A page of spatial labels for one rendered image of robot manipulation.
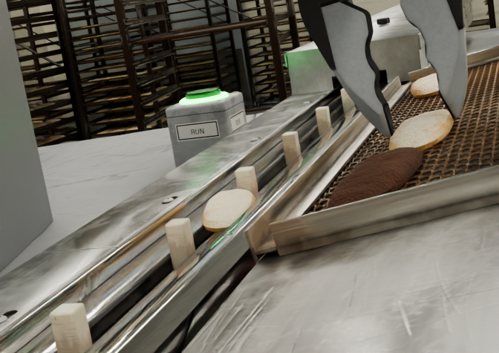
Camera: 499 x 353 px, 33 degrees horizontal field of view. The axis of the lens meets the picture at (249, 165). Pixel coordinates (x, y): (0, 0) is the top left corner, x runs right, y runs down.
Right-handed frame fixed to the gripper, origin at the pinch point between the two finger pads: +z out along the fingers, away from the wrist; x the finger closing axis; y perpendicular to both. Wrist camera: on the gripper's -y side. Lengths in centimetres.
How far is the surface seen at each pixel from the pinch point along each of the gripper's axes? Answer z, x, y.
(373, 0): -13, 135, 708
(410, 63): 1, 9, 56
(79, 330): 3.0, 14.5, -20.2
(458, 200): 1.6, -4.0, -18.9
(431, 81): 0.6, 1.6, 19.6
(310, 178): 1.1, 5.3, -7.9
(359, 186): 1.0, 1.0, -14.3
